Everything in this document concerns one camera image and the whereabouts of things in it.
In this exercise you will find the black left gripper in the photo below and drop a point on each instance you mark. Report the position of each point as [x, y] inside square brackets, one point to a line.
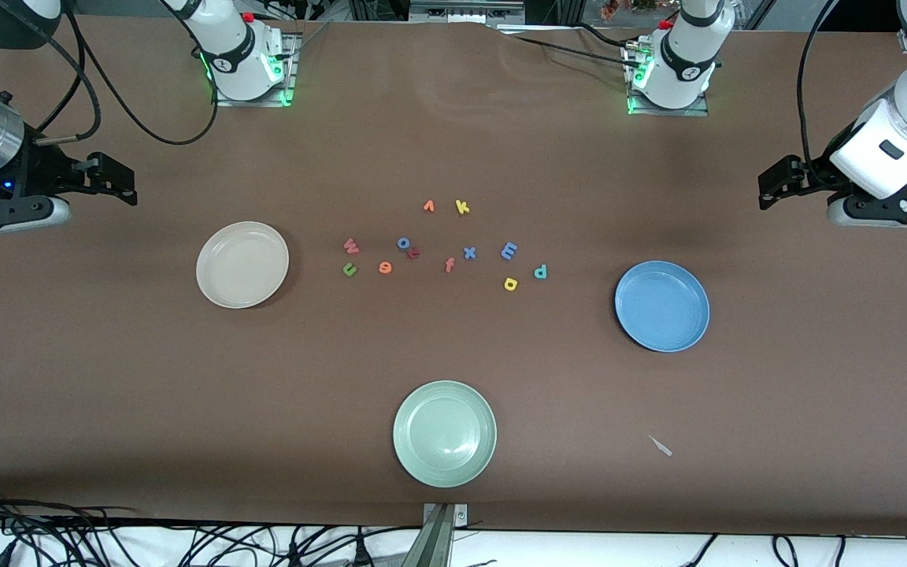
[813, 172]

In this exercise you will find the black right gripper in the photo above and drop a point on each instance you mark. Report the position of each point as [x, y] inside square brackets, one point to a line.
[42, 169]

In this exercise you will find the pink foam letter w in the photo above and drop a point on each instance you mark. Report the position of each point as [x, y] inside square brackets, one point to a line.
[351, 247]

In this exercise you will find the blue foam letter E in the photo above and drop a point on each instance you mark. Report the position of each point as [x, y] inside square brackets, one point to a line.
[508, 252]

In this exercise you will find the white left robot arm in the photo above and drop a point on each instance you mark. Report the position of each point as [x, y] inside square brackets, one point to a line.
[686, 55]

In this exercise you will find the beige round plate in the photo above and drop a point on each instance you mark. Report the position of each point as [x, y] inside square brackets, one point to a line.
[242, 264]

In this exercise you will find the blue round plate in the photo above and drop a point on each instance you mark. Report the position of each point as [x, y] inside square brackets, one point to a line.
[662, 306]

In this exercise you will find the brown paper table cover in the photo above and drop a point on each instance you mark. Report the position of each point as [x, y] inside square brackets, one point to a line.
[107, 378]

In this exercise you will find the orange background object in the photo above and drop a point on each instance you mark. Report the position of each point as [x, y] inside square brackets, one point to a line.
[609, 8]

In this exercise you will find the small grey tape scrap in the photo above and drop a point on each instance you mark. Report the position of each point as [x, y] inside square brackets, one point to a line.
[660, 446]

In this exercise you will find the yellow foam letter k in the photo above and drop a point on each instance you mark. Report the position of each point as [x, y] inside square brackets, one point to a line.
[461, 207]

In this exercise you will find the pale green round plate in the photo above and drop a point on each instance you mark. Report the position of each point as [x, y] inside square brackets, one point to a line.
[445, 434]

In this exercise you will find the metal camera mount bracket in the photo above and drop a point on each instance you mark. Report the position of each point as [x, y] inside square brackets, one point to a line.
[439, 543]

